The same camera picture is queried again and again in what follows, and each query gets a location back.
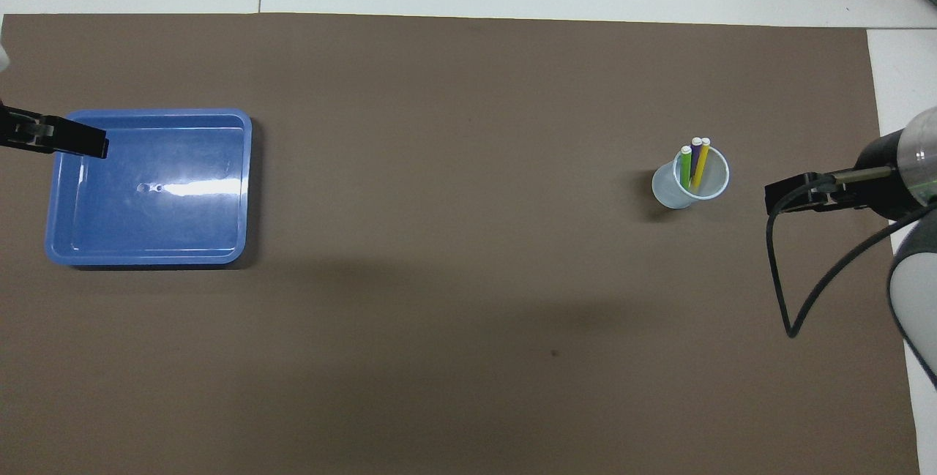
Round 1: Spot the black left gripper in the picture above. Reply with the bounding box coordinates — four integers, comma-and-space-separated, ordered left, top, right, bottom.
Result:
0, 104, 109, 159

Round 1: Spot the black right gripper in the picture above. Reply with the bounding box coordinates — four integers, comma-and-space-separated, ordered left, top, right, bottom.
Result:
765, 131, 925, 221

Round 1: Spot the yellow marker pen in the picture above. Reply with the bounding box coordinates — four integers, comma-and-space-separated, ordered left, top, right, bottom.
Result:
691, 138, 712, 192

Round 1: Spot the blue plastic tray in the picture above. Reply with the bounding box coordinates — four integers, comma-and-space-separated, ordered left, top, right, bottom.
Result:
45, 108, 253, 268

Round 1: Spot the translucent plastic cup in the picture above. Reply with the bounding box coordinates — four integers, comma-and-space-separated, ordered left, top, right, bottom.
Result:
652, 144, 731, 210

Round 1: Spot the brown paper table mat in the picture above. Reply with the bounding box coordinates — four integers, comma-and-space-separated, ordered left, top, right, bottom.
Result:
0, 12, 922, 475

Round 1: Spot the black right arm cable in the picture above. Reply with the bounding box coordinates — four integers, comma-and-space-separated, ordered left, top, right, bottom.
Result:
766, 166, 937, 339

